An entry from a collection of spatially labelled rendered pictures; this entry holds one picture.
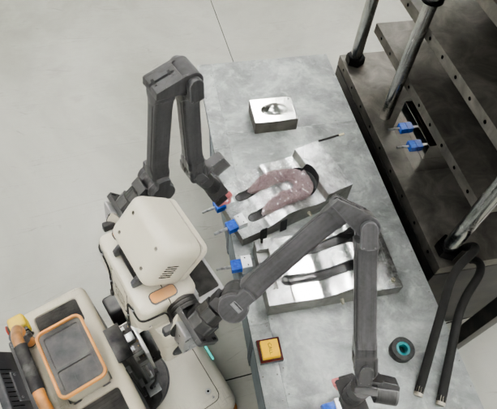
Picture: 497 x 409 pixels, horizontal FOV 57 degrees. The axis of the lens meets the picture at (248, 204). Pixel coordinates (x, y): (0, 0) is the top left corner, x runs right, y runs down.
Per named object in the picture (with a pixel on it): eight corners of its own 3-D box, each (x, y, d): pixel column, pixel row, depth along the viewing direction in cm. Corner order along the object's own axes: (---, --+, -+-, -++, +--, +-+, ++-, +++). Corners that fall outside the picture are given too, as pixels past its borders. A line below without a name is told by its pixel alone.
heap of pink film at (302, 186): (265, 220, 178) (267, 208, 171) (243, 187, 186) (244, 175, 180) (320, 195, 186) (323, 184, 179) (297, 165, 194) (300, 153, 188)
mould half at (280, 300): (267, 316, 162) (270, 301, 151) (252, 251, 176) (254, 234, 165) (398, 293, 170) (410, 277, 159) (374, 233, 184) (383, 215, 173)
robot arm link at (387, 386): (356, 347, 124) (361, 366, 115) (398, 354, 123) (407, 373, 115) (348, 385, 127) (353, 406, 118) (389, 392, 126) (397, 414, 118)
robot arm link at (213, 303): (207, 299, 122) (203, 307, 117) (233, 273, 120) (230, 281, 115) (232, 321, 123) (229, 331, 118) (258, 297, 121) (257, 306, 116)
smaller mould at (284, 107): (254, 134, 211) (255, 122, 205) (248, 110, 219) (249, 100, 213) (296, 129, 214) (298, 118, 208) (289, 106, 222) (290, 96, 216)
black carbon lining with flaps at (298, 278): (281, 289, 161) (284, 277, 153) (272, 249, 169) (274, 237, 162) (374, 274, 166) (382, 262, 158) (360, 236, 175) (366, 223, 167)
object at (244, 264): (217, 278, 169) (217, 272, 165) (215, 266, 172) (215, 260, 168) (251, 273, 171) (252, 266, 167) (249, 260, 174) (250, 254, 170)
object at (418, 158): (414, 172, 205) (429, 146, 190) (392, 128, 219) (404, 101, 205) (514, 159, 212) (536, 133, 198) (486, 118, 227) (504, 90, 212)
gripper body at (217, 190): (214, 172, 162) (205, 164, 156) (229, 191, 158) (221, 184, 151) (200, 183, 163) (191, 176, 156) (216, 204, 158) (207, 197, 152)
